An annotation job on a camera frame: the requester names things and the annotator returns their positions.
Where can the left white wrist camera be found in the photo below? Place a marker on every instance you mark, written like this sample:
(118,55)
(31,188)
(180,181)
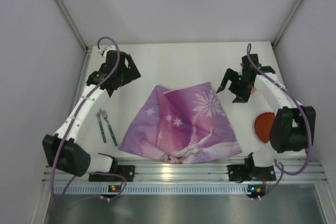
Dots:
(103,50)

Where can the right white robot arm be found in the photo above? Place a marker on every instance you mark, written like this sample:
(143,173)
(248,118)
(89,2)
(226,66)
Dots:
(294,123)

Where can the purple printed cloth placemat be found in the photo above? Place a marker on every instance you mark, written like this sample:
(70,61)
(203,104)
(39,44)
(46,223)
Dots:
(181,126)

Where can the aluminium mounting rail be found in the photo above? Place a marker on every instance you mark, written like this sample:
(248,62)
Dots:
(150,171)

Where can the perforated cable duct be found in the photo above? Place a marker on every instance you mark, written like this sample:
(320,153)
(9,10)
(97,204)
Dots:
(160,189)

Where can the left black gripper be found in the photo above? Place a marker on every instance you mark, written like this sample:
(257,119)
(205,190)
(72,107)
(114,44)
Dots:
(128,70)

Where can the orange plastic plate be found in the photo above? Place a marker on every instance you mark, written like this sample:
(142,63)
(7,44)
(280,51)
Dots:
(262,126)

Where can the left aluminium corner post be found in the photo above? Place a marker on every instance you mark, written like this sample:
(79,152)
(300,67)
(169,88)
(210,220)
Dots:
(70,22)

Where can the fork with teal handle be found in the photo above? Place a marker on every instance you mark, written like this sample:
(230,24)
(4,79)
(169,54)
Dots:
(105,117)

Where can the aluminium corner post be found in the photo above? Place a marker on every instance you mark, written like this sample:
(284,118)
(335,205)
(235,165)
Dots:
(70,22)
(287,22)

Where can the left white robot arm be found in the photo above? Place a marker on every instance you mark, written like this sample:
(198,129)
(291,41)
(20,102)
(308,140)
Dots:
(64,149)

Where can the right aluminium corner post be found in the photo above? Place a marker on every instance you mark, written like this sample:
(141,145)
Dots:
(287,22)

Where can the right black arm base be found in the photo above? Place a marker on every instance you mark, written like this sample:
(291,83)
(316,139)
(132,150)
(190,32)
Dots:
(247,172)

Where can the spoon with teal handle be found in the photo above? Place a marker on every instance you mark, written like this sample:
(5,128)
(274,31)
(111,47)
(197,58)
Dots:
(101,126)

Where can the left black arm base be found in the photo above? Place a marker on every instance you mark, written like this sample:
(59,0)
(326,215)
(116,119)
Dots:
(125,171)

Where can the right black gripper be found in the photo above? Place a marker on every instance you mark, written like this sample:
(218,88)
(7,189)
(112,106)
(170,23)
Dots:
(237,85)

